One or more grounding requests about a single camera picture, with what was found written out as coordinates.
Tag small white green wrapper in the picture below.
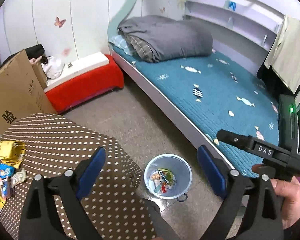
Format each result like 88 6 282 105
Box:
10 168 27 188

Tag blue snack wrapper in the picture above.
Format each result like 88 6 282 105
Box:
0 163 14 179

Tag black clothing behind box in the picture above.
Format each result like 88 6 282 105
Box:
2 44 50 67

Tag white plastic bag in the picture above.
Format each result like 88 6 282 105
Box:
42 56 65 80

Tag light blue trash bin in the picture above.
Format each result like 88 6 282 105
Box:
143 153 192 203

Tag pink butterfly wall sticker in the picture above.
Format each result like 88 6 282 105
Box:
55 17 66 28

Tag grey folded blanket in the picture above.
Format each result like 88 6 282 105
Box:
118 15 213 63

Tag person right hand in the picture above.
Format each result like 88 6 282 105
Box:
251 163 300 230

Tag red bench with white top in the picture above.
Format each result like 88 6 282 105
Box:
44 51 124 113

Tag brown polka dot tablecloth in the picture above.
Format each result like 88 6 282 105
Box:
0 113 157 239

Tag small blue white box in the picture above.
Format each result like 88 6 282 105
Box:
228 1 237 11

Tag pink blue snack bag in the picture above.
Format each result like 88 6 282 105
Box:
0 177 14 200

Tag large brown cardboard box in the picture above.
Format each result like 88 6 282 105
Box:
0 50 57 134

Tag cream hanging shirt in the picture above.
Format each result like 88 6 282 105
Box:
264 15 300 93

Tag yellow plastic bag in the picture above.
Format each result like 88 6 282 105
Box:
0 141 26 169

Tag bed with blue sheet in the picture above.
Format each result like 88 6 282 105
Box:
107 0 300 179

